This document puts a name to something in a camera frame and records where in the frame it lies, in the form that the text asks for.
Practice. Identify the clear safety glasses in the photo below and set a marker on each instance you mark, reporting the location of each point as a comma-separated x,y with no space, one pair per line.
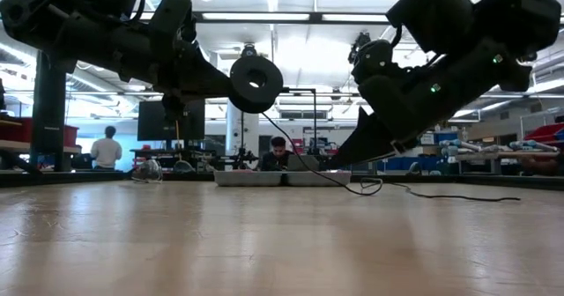
147,171

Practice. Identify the grey plastic tool case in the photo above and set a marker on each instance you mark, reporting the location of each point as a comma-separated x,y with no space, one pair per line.
247,178

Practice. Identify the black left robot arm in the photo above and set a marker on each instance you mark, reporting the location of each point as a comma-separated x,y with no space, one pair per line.
88,40

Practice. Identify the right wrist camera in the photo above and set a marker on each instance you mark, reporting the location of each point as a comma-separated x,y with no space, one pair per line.
374,64

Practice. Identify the LED light bar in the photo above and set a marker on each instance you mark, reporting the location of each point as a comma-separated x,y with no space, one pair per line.
264,17

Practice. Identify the black ceiling camera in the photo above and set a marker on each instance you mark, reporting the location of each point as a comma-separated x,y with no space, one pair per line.
362,38
249,49

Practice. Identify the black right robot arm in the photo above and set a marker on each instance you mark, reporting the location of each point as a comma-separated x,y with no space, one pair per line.
520,18

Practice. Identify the black computer monitor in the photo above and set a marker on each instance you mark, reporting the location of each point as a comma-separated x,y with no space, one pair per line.
152,126

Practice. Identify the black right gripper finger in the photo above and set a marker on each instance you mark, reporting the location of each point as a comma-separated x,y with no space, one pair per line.
365,146

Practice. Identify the black gantry frame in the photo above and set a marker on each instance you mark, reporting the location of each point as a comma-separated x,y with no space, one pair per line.
314,120

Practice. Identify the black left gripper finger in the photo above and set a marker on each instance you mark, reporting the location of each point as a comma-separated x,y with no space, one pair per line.
216,89

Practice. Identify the red storage bins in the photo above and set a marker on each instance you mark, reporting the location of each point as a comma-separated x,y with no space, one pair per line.
70,135

